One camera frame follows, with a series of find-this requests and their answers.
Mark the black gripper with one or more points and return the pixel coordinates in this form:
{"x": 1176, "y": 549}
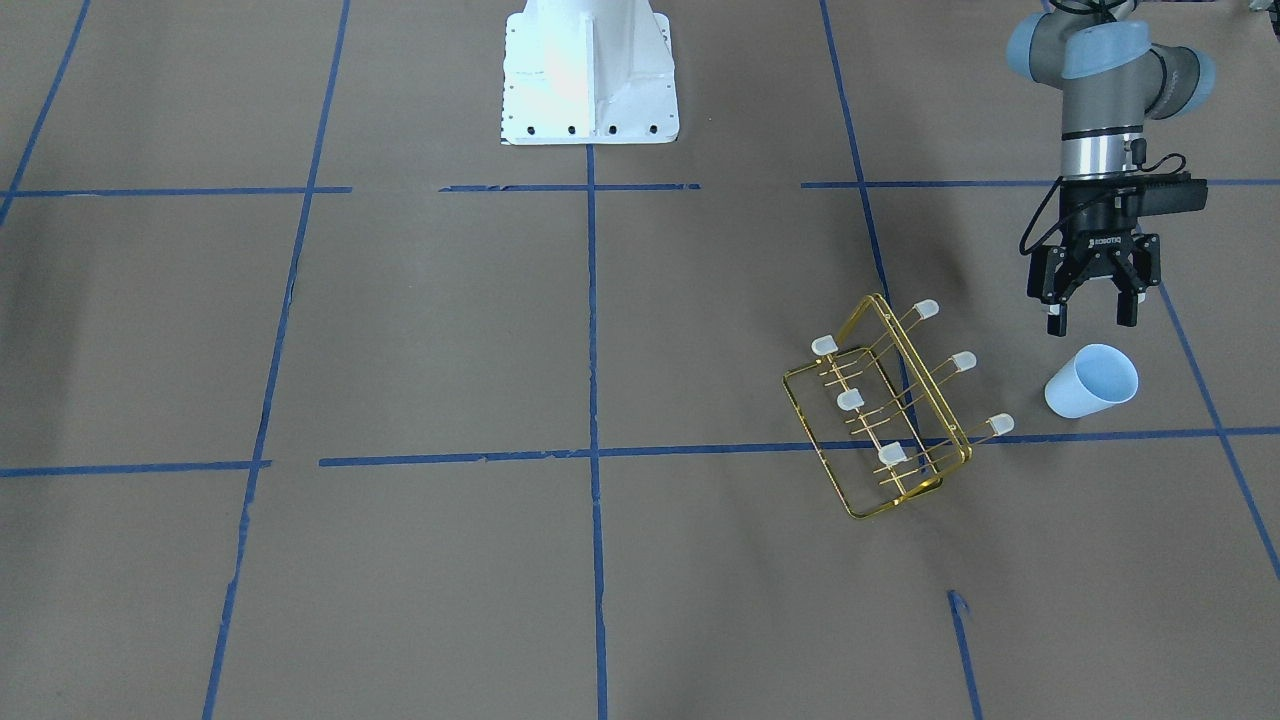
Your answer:
{"x": 1096, "y": 218}

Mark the light blue cup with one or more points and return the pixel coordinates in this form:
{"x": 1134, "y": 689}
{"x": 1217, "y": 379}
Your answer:
{"x": 1094, "y": 378}

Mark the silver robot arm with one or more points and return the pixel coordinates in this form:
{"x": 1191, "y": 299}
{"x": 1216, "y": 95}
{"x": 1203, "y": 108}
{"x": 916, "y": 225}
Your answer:
{"x": 1113, "y": 79}

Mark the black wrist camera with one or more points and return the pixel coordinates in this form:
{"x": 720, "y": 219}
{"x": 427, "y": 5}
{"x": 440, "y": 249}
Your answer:
{"x": 1179, "y": 194}

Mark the gold wire cup holder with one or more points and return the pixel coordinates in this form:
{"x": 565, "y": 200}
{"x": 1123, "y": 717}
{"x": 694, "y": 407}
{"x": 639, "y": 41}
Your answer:
{"x": 874, "y": 411}

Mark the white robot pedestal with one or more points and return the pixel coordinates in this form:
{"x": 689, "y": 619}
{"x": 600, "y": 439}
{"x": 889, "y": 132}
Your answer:
{"x": 579, "y": 72}

